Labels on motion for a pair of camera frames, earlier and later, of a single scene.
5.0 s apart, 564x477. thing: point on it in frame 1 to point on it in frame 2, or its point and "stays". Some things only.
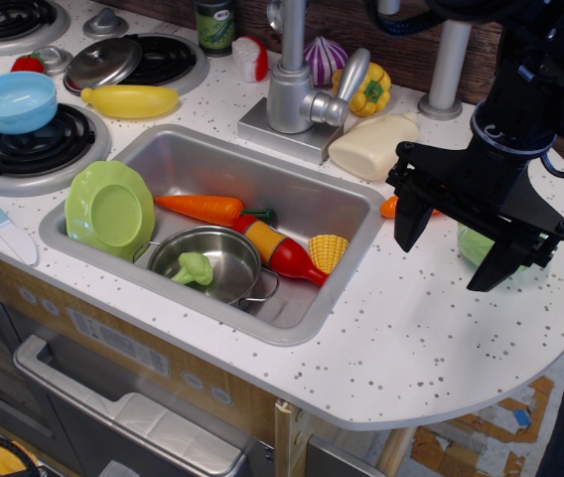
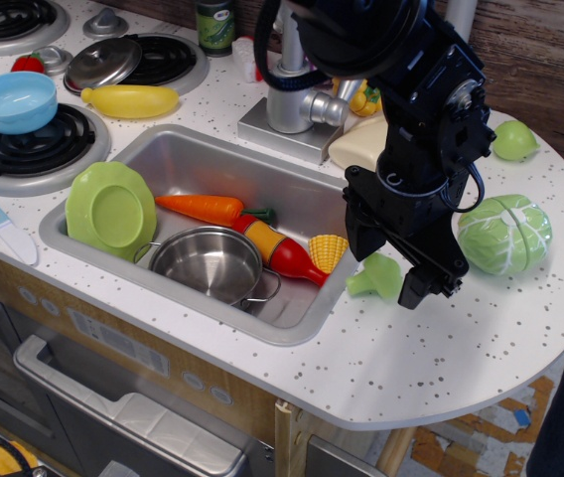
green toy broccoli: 196,267 to 380,274
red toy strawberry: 31,63 stays
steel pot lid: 100,62 stays
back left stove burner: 7,27 stays
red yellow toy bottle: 278,250 stays
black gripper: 480,184 to 424,226
